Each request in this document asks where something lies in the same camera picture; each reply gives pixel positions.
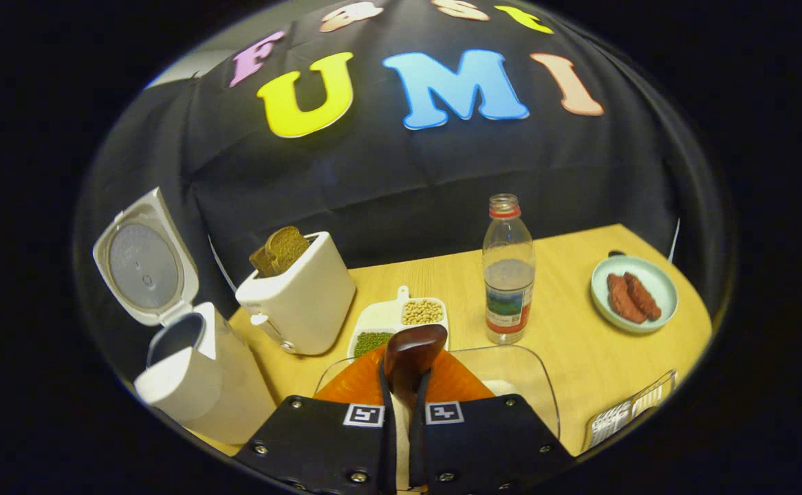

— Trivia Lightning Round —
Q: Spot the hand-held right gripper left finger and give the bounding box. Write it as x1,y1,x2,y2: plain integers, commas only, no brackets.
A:
235,344,399,495

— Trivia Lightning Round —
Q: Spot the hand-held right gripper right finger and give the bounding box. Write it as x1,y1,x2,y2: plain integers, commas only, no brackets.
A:
409,347,575,495

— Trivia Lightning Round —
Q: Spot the white rice cooker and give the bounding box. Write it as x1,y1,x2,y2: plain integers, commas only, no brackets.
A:
91,187,278,446

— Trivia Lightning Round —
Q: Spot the brown wooden spoon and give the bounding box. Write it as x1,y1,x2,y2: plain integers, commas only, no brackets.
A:
382,324,448,420

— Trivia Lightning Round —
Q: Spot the clear square chopstick holder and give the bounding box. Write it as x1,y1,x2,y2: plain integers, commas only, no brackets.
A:
583,370,678,452

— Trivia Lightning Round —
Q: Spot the clear glass dish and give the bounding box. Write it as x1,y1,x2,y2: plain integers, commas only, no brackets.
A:
314,344,561,441

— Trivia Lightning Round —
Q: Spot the pile of green mung beans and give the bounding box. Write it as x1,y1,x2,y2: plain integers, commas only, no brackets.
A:
353,332,395,358

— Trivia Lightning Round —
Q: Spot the white toaster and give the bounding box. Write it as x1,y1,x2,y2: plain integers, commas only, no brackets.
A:
235,231,357,356

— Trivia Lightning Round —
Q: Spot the white divided bean dish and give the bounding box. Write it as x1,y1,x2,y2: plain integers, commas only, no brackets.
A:
347,285,450,362

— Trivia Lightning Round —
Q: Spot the pile of yellow soybeans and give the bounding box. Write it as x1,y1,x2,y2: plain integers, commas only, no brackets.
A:
401,298,444,326

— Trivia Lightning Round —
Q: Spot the clear plastic water bottle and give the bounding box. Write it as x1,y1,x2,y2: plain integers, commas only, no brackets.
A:
481,193,537,344

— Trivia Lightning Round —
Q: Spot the light green plate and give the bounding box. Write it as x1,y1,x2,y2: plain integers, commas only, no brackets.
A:
590,255,679,335

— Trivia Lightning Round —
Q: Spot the brown bread slice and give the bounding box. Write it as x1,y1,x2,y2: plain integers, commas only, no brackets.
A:
249,244,278,278
265,225,311,276

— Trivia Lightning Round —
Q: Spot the red-brown sausage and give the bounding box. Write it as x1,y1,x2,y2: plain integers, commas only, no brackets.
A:
606,273,647,324
623,272,662,321

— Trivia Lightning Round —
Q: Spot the black backdrop cloth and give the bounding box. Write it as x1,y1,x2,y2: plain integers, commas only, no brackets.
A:
74,0,735,386

